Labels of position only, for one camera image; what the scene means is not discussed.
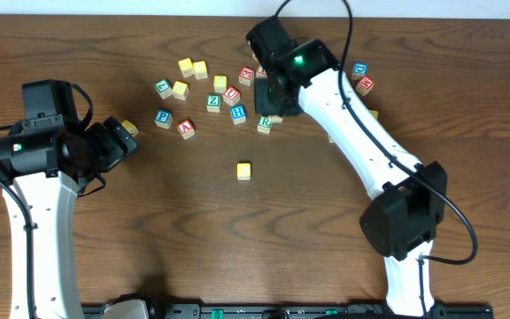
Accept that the green Z block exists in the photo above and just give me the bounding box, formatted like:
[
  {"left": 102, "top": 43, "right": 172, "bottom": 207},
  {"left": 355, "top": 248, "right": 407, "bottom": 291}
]
[{"left": 206, "top": 94, "right": 221, "bottom": 113}]

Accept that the red M block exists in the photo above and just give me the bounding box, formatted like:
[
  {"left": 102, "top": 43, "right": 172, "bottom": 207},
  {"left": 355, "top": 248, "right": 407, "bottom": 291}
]
[{"left": 355, "top": 76, "right": 375, "bottom": 96}]

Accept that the blue P block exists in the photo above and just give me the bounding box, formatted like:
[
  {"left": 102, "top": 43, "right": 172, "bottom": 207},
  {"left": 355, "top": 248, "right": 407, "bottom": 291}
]
[{"left": 154, "top": 110, "right": 173, "bottom": 129}]

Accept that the yellow S block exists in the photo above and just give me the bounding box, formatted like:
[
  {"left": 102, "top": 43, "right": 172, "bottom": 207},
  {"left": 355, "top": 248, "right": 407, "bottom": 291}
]
[{"left": 193, "top": 60, "right": 208, "bottom": 80}]

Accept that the yellow G block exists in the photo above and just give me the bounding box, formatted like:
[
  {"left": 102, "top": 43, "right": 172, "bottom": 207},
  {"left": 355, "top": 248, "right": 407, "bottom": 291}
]
[{"left": 267, "top": 115, "right": 283, "bottom": 123}]

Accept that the yellow block beside green L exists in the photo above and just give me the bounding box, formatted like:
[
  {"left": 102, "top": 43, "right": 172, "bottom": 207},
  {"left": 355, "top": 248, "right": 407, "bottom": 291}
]
[{"left": 172, "top": 81, "right": 189, "bottom": 100}]

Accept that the green R block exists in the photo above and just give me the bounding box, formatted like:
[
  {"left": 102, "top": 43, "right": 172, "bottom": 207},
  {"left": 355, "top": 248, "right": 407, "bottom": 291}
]
[{"left": 257, "top": 116, "right": 273, "bottom": 135}]

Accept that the red U block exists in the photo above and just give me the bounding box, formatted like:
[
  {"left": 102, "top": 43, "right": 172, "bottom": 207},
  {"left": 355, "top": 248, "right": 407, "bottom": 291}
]
[{"left": 222, "top": 86, "right": 241, "bottom": 106}]

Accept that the yellow C block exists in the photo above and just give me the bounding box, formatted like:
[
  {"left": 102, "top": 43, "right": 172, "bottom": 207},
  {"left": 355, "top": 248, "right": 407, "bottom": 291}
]
[{"left": 236, "top": 162, "right": 251, "bottom": 180}]

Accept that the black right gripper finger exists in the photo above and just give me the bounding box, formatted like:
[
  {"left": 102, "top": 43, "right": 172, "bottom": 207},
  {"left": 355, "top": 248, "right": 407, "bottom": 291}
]
[
  {"left": 277, "top": 96, "right": 303, "bottom": 117},
  {"left": 253, "top": 78, "right": 277, "bottom": 116}
]

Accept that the yellow O block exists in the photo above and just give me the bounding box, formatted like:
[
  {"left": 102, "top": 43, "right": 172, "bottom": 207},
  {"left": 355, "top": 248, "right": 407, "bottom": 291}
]
[{"left": 213, "top": 74, "right": 228, "bottom": 93}]

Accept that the red I block upper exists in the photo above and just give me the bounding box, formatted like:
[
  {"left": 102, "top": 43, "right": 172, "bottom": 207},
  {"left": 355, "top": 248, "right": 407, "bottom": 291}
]
[{"left": 256, "top": 65, "right": 267, "bottom": 78}]

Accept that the yellow block upper left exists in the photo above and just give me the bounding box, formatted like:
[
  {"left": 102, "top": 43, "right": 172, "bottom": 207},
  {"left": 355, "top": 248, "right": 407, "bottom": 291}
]
[{"left": 178, "top": 58, "right": 195, "bottom": 78}]

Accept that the blue H block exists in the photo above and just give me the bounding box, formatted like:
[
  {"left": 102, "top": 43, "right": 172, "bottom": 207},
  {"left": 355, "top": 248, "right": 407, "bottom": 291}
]
[{"left": 230, "top": 105, "right": 247, "bottom": 125}]

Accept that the yellow K block far left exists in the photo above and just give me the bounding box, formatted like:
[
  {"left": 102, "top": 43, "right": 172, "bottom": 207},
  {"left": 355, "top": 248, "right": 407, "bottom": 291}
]
[{"left": 121, "top": 120, "right": 139, "bottom": 137}]

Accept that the red A block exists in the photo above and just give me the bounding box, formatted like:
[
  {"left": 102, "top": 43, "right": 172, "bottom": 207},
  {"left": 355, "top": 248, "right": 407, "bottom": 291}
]
[{"left": 177, "top": 119, "right": 196, "bottom": 140}]

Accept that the blue D block right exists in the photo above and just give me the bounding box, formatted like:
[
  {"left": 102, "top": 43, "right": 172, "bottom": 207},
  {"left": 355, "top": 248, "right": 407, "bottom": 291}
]
[{"left": 352, "top": 62, "right": 368, "bottom": 81}]

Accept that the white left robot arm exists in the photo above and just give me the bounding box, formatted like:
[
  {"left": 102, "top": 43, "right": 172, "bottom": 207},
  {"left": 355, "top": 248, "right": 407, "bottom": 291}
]
[{"left": 0, "top": 80, "right": 138, "bottom": 318}]

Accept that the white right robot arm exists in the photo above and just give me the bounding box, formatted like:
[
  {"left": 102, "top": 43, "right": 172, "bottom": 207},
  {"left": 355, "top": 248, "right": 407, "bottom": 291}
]
[{"left": 246, "top": 16, "right": 447, "bottom": 316}]

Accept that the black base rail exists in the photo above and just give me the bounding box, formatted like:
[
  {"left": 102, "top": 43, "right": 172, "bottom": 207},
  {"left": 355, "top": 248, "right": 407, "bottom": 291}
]
[{"left": 81, "top": 302, "right": 495, "bottom": 319}]

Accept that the red E block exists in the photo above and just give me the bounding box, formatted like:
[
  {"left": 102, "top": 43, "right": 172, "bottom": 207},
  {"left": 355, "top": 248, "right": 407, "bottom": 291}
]
[{"left": 238, "top": 66, "right": 255, "bottom": 86}]

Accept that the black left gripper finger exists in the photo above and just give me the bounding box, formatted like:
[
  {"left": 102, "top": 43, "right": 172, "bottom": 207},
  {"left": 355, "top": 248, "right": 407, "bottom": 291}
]
[
  {"left": 104, "top": 116, "right": 138, "bottom": 156},
  {"left": 86, "top": 123, "right": 116, "bottom": 173}
]

